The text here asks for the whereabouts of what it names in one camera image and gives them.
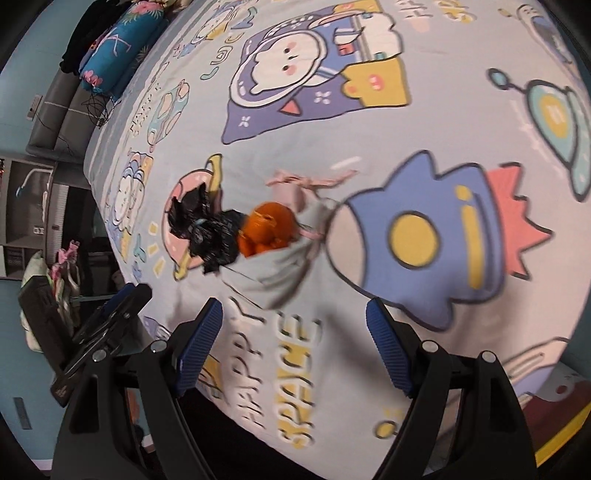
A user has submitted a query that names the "pink bow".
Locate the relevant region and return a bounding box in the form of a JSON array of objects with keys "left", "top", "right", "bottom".
[{"left": 51, "top": 239, "right": 82, "bottom": 278}]

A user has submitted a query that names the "black plastic bag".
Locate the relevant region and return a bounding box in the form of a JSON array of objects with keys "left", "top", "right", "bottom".
[{"left": 167, "top": 182, "right": 248, "bottom": 276}]

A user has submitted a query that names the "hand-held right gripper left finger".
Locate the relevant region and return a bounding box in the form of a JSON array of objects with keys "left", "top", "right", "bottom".
[{"left": 48, "top": 296, "right": 225, "bottom": 480}]

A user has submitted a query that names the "grey drawstring bag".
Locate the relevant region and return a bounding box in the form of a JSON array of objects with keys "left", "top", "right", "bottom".
[{"left": 217, "top": 168, "right": 359, "bottom": 311}]

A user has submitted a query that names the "grey wall plate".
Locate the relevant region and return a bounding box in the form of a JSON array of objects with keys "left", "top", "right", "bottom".
[{"left": 12, "top": 396, "right": 31, "bottom": 431}]

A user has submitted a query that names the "dark red bed base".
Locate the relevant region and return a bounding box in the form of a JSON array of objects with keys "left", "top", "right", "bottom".
[{"left": 508, "top": 360, "right": 591, "bottom": 464}]

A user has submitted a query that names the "dark bedside cabinet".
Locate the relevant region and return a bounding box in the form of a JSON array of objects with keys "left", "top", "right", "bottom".
[{"left": 0, "top": 156, "right": 62, "bottom": 283}]

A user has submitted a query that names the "grey padded headboard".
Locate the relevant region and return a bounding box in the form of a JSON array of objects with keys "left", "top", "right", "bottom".
[{"left": 25, "top": 69, "right": 117, "bottom": 163}]

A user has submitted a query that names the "cartoon printed bedsheet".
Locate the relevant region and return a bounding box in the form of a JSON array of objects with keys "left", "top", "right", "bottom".
[{"left": 83, "top": 0, "right": 591, "bottom": 468}]

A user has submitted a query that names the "large orange peel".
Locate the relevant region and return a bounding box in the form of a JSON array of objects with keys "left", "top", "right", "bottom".
[{"left": 237, "top": 201, "right": 302, "bottom": 257}]

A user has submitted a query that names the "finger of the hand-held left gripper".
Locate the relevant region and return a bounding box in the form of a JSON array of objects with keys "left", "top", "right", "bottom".
[
  {"left": 99, "top": 282, "right": 154, "bottom": 354},
  {"left": 69, "top": 300, "right": 122, "bottom": 346}
]

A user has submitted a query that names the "black cable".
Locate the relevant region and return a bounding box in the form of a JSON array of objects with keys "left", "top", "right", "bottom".
[{"left": 81, "top": 88, "right": 117, "bottom": 128}]

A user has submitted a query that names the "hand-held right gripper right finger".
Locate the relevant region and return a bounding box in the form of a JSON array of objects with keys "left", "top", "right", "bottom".
[{"left": 365, "top": 298, "right": 541, "bottom": 480}]

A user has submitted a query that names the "blue floral pillow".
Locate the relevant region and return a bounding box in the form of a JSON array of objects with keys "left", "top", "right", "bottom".
[{"left": 78, "top": 0, "right": 170, "bottom": 99}]

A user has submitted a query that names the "black cloth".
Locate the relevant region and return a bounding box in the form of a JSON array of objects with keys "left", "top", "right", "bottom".
[{"left": 60, "top": 0, "right": 126, "bottom": 75}]

